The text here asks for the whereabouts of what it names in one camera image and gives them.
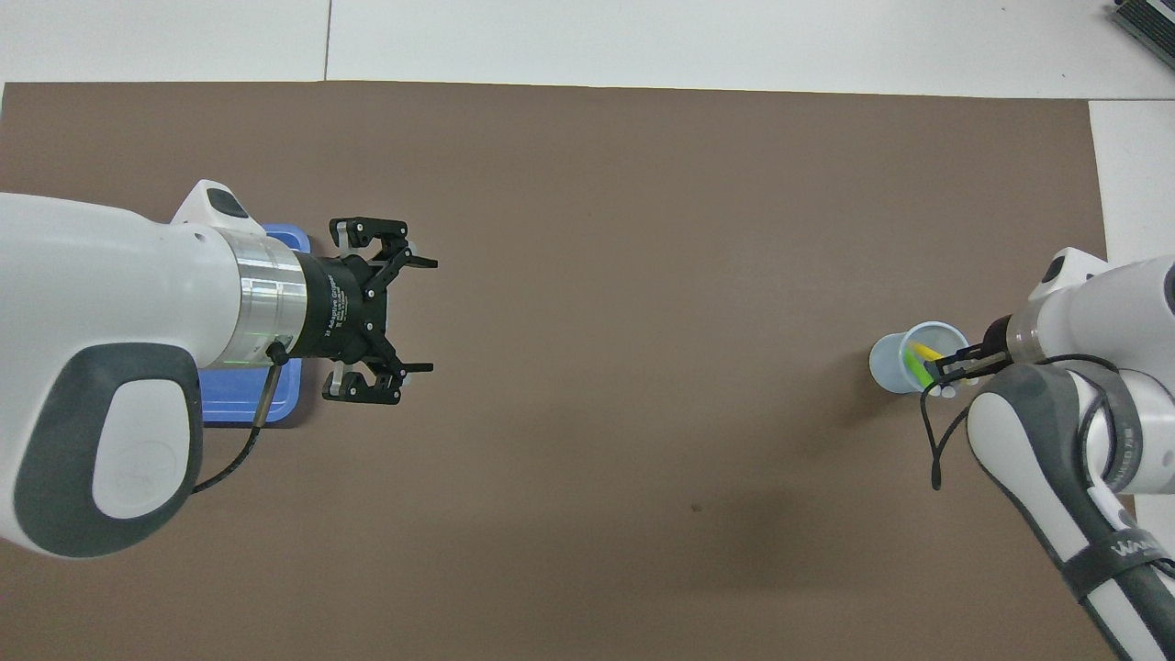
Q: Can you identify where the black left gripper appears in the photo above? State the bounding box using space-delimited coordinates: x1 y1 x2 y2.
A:
301 217 439 406

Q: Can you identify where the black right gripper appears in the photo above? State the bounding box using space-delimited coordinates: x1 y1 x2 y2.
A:
925 315 1018 382

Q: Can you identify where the blue plastic tray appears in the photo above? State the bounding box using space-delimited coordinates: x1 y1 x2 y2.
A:
197 223 311 428

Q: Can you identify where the clear plastic cup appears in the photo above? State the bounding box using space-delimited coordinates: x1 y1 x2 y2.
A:
868 319 972 398

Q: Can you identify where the brown table mat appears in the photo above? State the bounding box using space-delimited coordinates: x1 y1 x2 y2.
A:
0 81 1156 661

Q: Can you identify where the grey striped device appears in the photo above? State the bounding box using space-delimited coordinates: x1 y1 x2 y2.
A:
1106 0 1175 47

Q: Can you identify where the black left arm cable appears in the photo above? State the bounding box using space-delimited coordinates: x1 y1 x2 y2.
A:
188 342 287 495

